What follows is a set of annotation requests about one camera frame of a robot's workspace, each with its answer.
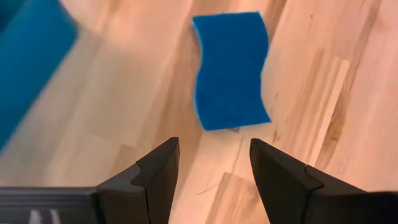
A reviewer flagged teal plastic bin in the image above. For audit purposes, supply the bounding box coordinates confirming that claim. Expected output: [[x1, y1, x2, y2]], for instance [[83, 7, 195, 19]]
[[0, 0, 78, 153]]

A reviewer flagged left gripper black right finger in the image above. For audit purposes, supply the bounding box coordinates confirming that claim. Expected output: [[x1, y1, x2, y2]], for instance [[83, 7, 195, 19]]
[[249, 138, 365, 224]]

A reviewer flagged dark blue sponge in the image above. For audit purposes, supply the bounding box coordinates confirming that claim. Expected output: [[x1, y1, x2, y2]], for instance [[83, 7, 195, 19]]
[[191, 11, 272, 132]]

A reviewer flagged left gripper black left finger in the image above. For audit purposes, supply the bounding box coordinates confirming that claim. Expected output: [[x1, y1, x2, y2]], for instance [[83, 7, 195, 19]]
[[91, 136, 181, 224]]

